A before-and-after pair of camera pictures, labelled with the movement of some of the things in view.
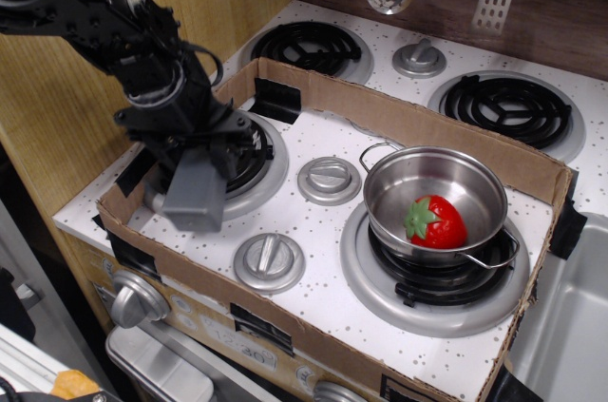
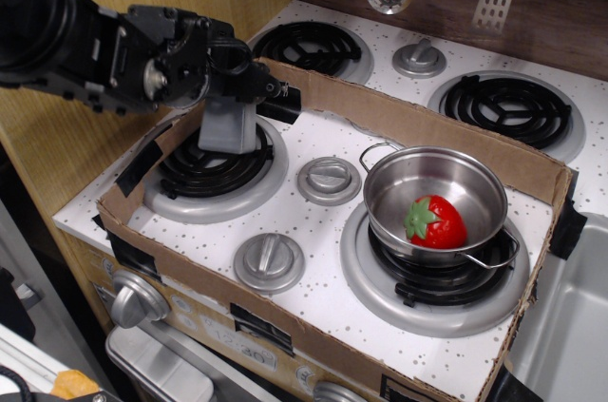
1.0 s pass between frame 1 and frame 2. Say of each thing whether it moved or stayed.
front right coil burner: stayed
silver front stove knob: stayed
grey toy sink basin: stayed
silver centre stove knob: stayed
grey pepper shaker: moved
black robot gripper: moved
